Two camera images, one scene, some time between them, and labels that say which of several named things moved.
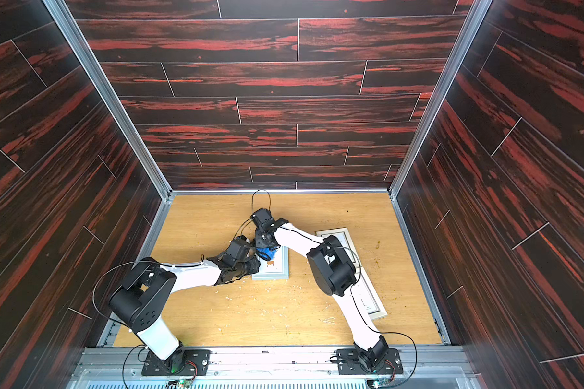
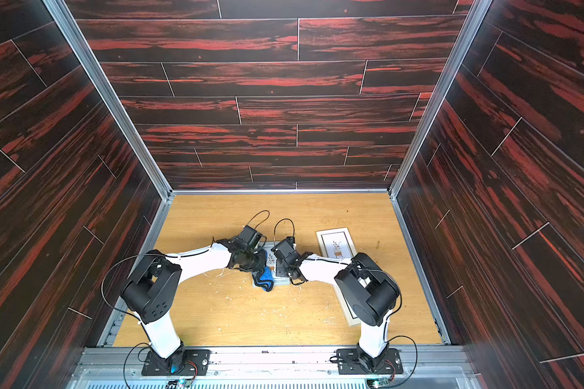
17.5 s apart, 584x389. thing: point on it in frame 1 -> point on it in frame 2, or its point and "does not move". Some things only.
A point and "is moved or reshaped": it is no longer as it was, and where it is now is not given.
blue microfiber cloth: (266, 253) is moved or reshaped
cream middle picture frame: (345, 238) does not move
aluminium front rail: (423, 368) does not move
